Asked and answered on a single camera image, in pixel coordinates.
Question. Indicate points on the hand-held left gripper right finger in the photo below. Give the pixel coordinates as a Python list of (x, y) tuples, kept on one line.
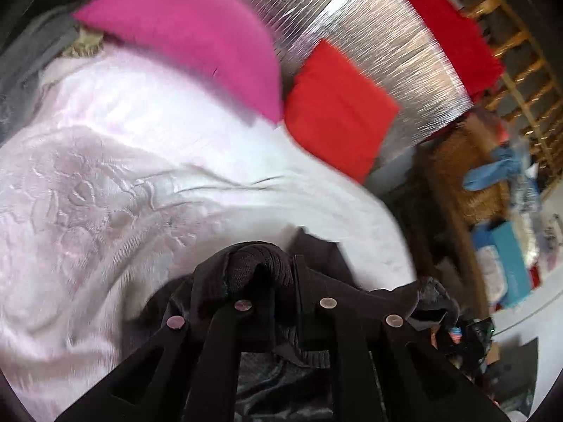
[(374, 360)]

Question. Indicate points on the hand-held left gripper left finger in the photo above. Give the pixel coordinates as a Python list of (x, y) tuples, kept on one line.
[(206, 360)]

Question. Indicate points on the black quilted jacket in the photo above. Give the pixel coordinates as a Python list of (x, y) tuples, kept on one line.
[(246, 263)]

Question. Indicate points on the light blue cardboard box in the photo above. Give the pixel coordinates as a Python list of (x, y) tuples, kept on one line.
[(510, 259)]

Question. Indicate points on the wicker basket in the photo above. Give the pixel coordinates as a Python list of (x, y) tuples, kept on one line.
[(470, 176)]

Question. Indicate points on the blue cloth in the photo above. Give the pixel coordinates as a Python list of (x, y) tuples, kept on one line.
[(497, 169)]

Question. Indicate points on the white embossed bed blanket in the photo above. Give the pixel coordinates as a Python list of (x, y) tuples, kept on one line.
[(132, 176)]

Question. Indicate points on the red folded cloth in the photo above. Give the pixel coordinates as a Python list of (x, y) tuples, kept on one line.
[(338, 110)]

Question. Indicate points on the silver foil insulation board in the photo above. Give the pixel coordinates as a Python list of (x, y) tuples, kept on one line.
[(387, 39)]

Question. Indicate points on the pink pillow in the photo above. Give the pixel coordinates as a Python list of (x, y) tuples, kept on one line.
[(189, 30)]

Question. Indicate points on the grey garment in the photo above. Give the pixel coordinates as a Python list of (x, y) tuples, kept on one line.
[(39, 57)]

